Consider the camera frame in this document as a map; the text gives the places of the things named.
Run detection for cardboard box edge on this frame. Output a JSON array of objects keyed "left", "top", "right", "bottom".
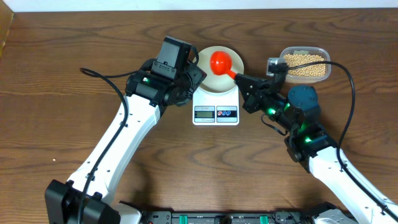
[{"left": 0, "top": 0, "right": 14, "bottom": 55}]

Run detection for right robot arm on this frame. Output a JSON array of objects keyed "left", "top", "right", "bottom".
[{"left": 234, "top": 63, "right": 397, "bottom": 223}]

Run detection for white ceramic bowl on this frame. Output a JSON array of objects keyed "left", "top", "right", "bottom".
[{"left": 197, "top": 46, "right": 244, "bottom": 93}]

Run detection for clear plastic soybean container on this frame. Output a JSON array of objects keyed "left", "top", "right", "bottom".
[{"left": 280, "top": 47, "right": 331, "bottom": 84}]

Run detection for white digital kitchen scale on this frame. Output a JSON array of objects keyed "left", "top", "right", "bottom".
[{"left": 192, "top": 87, "right": 239, "bottom": 126}]

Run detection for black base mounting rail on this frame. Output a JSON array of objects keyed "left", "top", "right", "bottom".
[{"left": 138, "top": 211, "right": 314, "bottom": 224}]

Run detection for red plastic measuring scoop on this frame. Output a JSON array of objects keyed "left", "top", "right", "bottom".
[{"left": 210, "top": 51, "right": 236, "bottom": 80}]

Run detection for soybeans in container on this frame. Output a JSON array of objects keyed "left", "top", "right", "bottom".
[{"left": 282, "top": 53, "right": 327, "bottom": 78}]

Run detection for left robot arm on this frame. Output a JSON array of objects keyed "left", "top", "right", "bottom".
[{"left": 45, "top": 58, "right": 206, "bottom": 223}]

